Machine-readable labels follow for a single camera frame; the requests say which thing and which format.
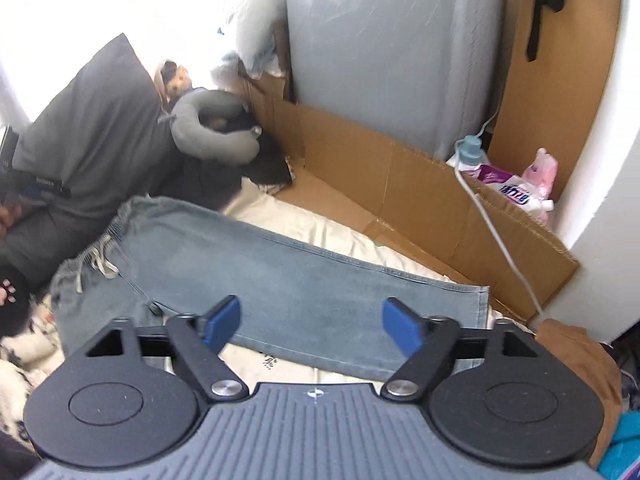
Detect blue patterned blanket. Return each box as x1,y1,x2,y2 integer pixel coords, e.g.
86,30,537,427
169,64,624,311
597,410,640,480

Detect white spotted fleece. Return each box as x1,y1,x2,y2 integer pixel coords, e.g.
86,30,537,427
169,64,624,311
0,300,66,441

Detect dark grey pillow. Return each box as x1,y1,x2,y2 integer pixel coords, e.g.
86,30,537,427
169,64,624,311
10,32,186,281

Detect grey neck pillow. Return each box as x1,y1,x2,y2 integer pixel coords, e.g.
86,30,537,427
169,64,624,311
170,89,261,166

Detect clear plastic bag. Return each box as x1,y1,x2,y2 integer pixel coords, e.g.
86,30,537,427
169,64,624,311
210,50,251,86

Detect white pillow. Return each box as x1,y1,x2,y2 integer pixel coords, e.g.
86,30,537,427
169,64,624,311
220,0,291,76

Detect grey plastic wrapped panel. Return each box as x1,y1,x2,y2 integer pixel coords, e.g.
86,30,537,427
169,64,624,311
284,0,508,161

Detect light blue jeans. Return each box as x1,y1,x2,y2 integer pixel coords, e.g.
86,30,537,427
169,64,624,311
50,196,491,381

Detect brown teddy bear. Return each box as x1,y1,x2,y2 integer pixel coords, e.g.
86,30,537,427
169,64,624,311
152,60,193,106

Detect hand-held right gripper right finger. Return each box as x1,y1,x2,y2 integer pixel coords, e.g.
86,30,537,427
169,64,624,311
381,297,541,403

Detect cream bear print bed sheet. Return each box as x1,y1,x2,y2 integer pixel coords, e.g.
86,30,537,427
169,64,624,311
220,180,516,386

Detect black hanging strap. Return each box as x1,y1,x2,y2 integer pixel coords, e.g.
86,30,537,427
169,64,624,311
526,0,568,63

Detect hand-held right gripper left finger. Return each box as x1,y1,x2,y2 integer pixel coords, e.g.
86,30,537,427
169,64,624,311
86,295,249,402

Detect tall cardboard panel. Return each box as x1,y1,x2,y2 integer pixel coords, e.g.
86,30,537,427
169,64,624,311
487,0,623,201

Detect teal capped bottle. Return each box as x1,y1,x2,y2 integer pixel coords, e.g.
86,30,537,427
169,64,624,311
459,135,483,166

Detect black clothing pile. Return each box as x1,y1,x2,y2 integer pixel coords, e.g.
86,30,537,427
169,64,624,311
180,115,296,211

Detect flat cardboard sheet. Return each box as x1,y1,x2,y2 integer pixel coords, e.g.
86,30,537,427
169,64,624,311
240,72,581,323

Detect white purple detergent bag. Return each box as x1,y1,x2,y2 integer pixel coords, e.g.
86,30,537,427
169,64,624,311
462,162,553,223

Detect white cable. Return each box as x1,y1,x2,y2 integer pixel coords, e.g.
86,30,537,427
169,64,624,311
452,110,546,321

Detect brown folded garment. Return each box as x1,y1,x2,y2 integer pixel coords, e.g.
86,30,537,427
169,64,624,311
535,317,623,466

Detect person's left hand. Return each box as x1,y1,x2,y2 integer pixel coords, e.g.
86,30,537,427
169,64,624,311
0,200,23,237

